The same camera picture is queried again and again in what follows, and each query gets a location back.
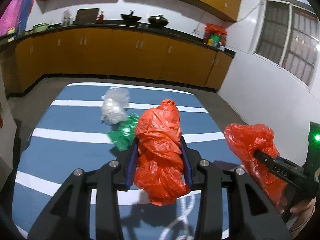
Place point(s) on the green foil wrapper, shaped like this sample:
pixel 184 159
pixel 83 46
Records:
pixel 122 135

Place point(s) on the dark cutting board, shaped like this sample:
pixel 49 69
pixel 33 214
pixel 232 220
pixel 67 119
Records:
pixel 86 16

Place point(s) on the glass jar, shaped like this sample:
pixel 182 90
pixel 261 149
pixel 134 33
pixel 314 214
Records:
pixel 67 20

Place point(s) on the clear crumpled plastic bag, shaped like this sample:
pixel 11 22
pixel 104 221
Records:
pixel 113 110

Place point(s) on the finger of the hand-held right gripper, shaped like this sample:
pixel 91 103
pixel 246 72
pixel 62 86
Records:
pixel 277 168

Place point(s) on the black kitchen countertop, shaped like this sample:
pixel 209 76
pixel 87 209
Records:
pixel 175 31

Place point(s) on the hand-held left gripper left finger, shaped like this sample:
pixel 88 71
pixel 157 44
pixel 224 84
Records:
pixel 131 165

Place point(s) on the black wok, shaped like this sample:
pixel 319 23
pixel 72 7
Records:
pixel 158 21

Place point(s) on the red plastic bag with groceries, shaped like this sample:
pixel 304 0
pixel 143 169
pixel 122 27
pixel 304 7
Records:
pixel 215 28

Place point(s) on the white cup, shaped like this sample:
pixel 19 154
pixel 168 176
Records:
pixel 221 47

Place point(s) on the green bowl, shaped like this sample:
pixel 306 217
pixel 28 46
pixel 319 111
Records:
pixel 40 27

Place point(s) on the wall socket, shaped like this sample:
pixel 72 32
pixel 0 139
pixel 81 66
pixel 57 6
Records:
pixel 195 31

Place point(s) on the black pot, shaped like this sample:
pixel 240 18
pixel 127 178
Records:
pixel 131 18

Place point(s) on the wooden lower kitchen cabinets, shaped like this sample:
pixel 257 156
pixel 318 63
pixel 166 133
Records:
pixel 100 55

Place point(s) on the small red bottle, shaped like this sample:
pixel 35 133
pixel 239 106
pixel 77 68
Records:
pixel 101 18

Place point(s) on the green container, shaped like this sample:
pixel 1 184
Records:
pixel 216 41

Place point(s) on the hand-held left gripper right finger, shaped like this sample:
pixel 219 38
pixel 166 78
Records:
pixel 188 170

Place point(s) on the purple hanging cloth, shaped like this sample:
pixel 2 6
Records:
pixel 15 10

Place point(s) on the blue white striped tablecloth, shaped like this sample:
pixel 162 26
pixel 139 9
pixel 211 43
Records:
pixel 75 120

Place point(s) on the yellow container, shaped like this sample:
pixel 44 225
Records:
pixel 210 42

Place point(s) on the person's right hand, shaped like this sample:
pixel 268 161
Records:
pixel 303 211

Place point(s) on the barred window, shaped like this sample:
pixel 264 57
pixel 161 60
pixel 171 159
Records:
pixel 275 42

